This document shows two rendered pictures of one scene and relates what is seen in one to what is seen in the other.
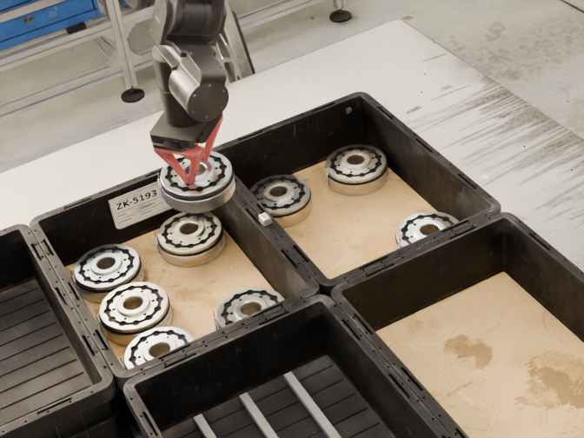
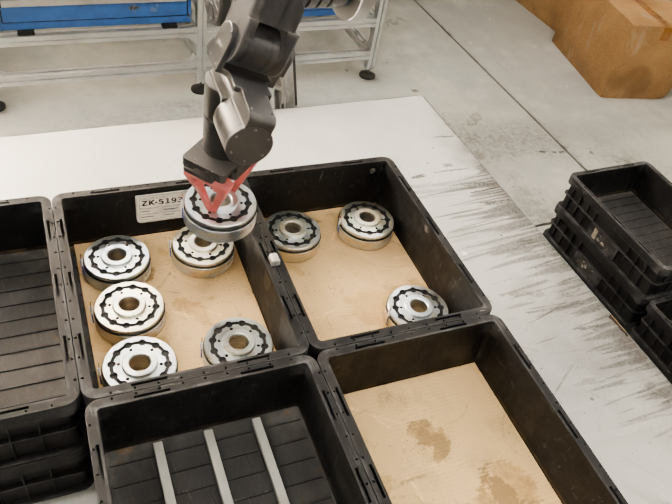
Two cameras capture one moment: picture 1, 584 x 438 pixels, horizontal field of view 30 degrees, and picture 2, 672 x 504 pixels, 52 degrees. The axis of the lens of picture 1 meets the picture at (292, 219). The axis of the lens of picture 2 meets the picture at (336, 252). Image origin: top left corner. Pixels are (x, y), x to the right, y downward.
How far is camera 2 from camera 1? 0.55 m
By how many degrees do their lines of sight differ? 7
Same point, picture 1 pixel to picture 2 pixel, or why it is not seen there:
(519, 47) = (488, 136)
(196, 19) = (261, 56)
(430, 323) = (399, 399)
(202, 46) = (258, 85)
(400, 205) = (395, 269)
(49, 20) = (150, 13)
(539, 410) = not seen: outside the picture
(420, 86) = (427, 157)
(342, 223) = (341, 273)
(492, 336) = (453, 429)
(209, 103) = (249, 148)
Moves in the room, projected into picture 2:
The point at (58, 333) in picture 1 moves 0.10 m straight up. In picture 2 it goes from (52, 311) to (42, 265)
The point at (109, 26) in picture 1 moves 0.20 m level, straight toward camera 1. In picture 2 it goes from (195, 32) to (194, 56)
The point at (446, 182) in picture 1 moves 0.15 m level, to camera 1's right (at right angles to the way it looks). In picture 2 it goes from (444, 265) to (531, 276)
